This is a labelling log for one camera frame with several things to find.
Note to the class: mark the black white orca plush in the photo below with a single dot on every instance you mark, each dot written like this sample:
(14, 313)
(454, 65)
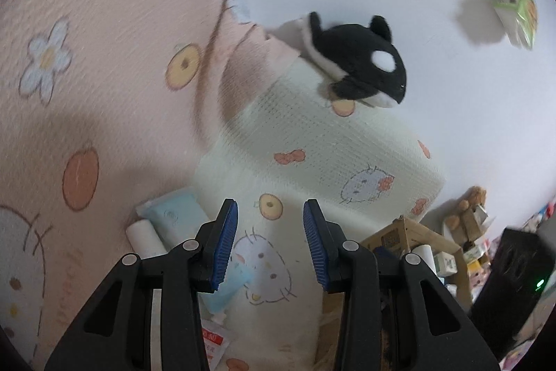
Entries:
(356, 58)

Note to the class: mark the green white printed carton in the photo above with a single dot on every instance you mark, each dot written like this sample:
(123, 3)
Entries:
(445, 262)

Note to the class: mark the brown teddy bear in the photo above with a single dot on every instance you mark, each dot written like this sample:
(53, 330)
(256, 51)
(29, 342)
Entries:
(471, 197)

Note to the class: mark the green white tissue pack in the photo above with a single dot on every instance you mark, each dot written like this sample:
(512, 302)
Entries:
(517, 1)

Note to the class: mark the pink floral blanket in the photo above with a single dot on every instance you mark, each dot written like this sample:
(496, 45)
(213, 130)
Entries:
(517, 358)

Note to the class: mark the pink patterned towel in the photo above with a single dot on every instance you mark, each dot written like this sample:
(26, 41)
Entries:
(108, 71)

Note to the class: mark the red white spouted sachet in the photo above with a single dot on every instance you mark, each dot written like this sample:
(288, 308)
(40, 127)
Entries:
(215, 342)

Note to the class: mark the cream cartoon-print pillow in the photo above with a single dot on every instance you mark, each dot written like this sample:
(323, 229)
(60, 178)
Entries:
(304, 127)

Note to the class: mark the plain light blue packet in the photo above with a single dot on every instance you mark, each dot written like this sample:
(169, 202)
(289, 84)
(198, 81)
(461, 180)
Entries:
(236, 279)

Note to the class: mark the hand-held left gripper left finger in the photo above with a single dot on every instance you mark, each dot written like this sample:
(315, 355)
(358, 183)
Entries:
(226, 245)

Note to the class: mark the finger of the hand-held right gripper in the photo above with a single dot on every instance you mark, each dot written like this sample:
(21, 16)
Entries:
(384, 252)

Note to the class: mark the brown cardboard box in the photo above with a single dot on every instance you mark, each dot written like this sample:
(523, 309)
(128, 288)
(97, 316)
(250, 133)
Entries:
(393, 234)

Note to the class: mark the light blue cotton-print packet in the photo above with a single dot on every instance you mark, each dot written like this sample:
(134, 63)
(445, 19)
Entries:
(178, 214)

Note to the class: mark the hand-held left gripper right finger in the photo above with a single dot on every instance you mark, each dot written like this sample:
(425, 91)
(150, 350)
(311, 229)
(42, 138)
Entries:
(315, 245)

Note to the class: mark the small white open box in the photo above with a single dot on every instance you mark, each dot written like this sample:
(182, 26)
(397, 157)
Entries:
(483, 219)

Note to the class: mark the white paper roll tube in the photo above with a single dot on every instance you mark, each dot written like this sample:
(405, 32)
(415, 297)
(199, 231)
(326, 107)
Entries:
(143, 236)

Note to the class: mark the small green white box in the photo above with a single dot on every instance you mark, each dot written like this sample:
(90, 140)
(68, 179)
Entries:
(475, 253)

